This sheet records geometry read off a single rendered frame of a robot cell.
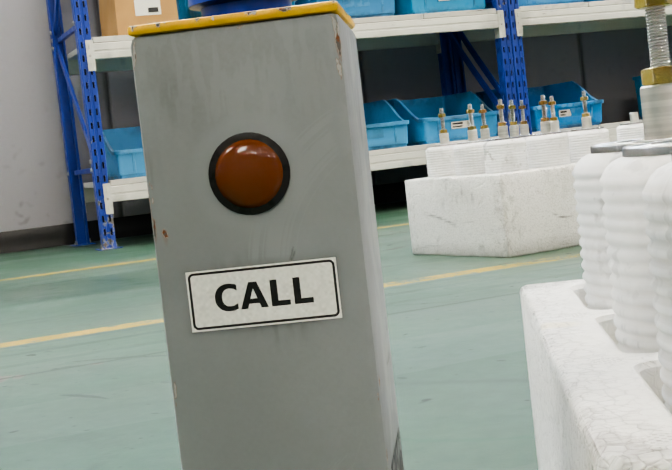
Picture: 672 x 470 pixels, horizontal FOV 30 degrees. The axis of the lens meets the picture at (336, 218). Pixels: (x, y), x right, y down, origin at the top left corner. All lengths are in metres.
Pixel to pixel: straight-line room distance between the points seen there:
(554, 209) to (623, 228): 2.27
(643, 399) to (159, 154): 0.17
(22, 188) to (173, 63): 5.06
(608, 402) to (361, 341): 0.08
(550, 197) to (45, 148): 3.13
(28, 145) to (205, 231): 5.07
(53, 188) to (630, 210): 5.04
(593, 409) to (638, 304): 0.12
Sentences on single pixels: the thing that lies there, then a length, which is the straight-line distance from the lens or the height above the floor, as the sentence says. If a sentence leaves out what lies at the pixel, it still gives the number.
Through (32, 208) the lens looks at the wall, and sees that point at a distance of 5.47.
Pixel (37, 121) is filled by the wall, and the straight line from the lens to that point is 5.49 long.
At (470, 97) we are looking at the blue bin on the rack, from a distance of 5.60.
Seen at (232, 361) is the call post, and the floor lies 0.20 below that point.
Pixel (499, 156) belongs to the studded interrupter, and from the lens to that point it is 2.75.
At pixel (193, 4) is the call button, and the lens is 0.44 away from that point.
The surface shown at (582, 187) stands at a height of 0.24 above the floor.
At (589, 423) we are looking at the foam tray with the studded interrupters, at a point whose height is 0.18.
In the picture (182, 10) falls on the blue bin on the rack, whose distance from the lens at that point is 5.34.
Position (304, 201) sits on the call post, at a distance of 0.41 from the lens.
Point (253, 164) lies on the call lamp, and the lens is 0.41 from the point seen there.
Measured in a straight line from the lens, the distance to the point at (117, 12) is 4.88.
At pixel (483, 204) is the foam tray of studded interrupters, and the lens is 2.75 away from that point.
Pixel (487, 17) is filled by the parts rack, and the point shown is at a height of 0.75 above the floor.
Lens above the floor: 0.27
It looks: 3 degrees down
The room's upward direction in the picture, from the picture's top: 6 degrees counter-clockwise
